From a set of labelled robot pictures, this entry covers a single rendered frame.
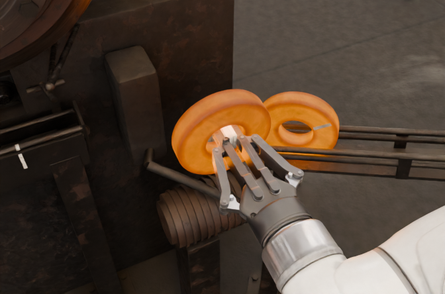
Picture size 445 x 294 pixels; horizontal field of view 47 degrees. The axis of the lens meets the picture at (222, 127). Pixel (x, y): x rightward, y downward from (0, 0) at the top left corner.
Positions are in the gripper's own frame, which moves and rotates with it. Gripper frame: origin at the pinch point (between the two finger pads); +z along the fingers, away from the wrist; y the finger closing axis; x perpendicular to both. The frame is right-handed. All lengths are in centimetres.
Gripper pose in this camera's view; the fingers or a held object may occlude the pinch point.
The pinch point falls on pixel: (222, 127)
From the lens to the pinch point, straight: 77.0
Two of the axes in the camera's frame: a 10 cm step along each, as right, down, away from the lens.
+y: 9.1, -3.0, 2.9
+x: 0.2, -6.6, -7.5
